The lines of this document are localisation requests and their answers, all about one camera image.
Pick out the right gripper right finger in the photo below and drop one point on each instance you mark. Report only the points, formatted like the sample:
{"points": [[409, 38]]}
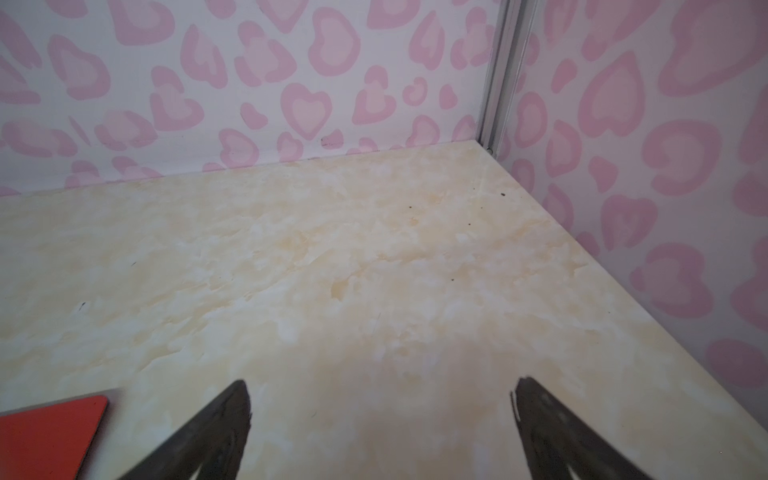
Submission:
{"points": [[558, 444]]}

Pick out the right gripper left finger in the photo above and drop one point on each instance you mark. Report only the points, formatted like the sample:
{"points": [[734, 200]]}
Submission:
{"points": [[209, 446]]}

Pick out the red folder black inside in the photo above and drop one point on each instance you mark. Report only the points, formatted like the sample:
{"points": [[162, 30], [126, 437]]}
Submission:
{"points": [[50, 442]]}

